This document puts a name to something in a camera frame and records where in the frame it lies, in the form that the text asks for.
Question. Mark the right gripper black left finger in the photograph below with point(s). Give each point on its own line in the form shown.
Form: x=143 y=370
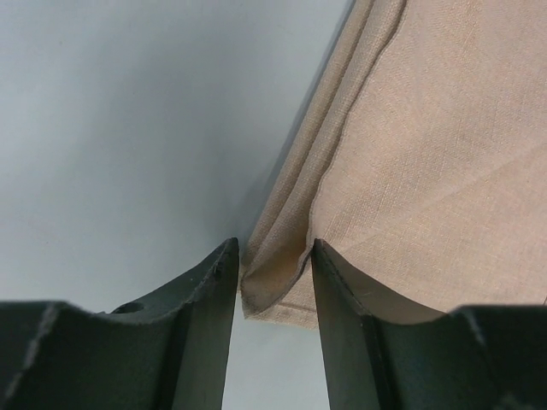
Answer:
x=165 y=350

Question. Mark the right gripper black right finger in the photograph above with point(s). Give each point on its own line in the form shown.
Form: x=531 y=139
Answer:
x=382 y=350

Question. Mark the beige cloth napkin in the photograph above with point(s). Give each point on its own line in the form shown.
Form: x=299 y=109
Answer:
x=421 y=160

